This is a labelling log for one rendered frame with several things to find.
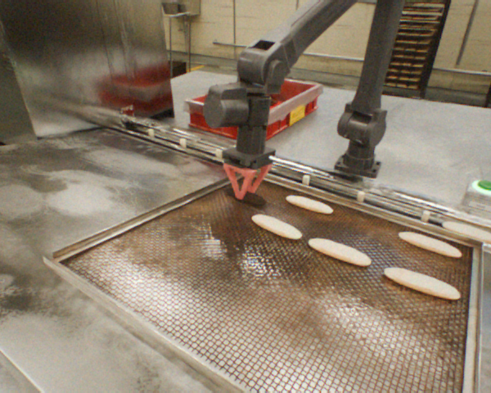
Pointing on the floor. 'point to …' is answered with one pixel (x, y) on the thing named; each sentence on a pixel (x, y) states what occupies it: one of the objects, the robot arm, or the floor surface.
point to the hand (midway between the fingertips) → (245, 191)
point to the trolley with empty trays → (171, 54)
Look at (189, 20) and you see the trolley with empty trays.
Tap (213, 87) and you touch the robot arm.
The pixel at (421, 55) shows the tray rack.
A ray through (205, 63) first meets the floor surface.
